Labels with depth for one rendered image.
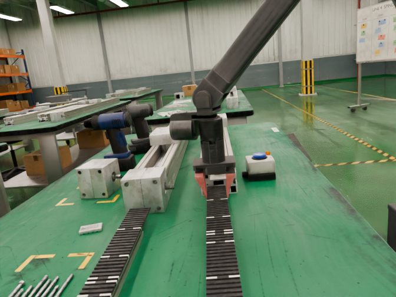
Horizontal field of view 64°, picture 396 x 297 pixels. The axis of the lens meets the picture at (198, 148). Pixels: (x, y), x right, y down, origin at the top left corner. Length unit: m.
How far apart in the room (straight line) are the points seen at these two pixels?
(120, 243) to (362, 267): 0.42
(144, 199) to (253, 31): 0.46
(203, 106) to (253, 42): 0.17
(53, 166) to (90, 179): 2.26
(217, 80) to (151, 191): 0.32
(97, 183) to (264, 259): 0.56
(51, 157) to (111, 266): 2.69
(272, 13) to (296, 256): 0.47
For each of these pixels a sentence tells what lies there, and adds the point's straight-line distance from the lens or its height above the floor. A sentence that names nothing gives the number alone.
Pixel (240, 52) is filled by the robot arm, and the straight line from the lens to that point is 0.70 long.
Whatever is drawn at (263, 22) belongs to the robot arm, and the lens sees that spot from 0.70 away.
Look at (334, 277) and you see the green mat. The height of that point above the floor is 0.78.
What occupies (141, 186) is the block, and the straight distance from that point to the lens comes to 0.80.
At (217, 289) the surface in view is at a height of 0.81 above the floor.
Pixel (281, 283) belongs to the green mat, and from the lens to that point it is 0.55.
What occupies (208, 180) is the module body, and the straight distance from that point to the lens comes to 0.87.
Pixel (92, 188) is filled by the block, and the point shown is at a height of 0.81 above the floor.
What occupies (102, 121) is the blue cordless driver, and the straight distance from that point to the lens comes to 1.20.
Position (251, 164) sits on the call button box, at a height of 0.83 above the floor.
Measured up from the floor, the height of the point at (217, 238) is 0.81.
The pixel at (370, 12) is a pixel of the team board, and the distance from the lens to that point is 6.98.
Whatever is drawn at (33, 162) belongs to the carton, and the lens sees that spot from 3.77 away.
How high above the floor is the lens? 1.11
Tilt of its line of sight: 14 degrees down
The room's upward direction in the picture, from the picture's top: 6 degrees counter-clockwise
